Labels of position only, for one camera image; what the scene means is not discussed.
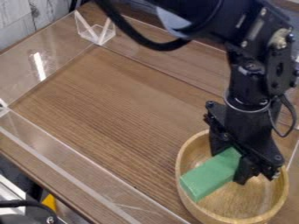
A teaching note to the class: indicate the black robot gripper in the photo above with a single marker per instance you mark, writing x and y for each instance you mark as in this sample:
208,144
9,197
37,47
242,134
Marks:
247,132

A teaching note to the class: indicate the green rectangular block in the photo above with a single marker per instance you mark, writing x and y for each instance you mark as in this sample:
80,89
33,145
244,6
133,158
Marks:
203,180

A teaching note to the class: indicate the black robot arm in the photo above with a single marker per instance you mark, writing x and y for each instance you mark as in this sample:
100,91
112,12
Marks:
256,34

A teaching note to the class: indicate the brown wooden bowl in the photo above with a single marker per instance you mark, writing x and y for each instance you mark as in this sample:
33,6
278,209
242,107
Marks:
235,204

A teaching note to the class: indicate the yellow object under table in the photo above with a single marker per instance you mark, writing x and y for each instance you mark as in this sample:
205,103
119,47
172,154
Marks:
49,202

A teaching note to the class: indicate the clear acrylic corner bracket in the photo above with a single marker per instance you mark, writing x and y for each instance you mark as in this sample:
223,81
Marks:
97,34

